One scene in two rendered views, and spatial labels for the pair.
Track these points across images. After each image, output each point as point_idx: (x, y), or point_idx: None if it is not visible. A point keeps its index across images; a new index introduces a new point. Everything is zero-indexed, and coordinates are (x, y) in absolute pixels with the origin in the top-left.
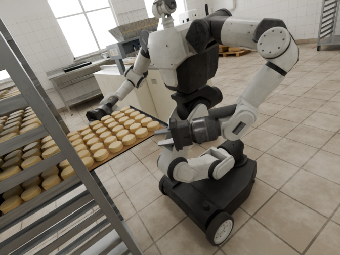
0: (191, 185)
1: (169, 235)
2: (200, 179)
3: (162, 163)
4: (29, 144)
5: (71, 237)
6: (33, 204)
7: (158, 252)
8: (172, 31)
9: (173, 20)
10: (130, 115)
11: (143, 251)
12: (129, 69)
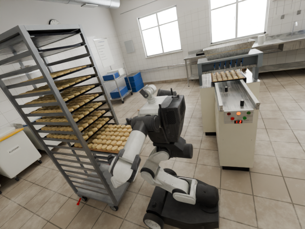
0: None
1: (144, 197)
2: None
3: (143, 164)
4: (90, 127)
5: (86, 164)
6: (76, 149)
7: (134, 198)
8: (139, 111)
9: (151, 101)
10: (130, 133)
11: (132, 191)
12: None
